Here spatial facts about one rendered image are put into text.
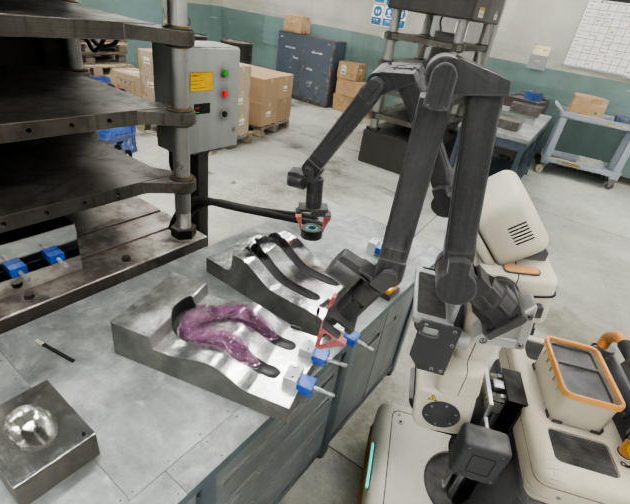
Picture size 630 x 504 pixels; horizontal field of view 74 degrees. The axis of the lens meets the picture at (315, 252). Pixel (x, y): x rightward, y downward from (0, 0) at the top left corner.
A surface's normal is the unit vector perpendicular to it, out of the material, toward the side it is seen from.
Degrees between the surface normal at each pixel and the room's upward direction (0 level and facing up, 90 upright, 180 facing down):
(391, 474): 0
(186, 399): 0
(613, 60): 90
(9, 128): 90
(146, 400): 0
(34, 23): 90
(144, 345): 90
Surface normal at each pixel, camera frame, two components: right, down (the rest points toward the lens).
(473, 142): -0.29, 0.47
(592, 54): -0.54, 0.36
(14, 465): 0.14, -0.85
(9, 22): 0.79, 0.40
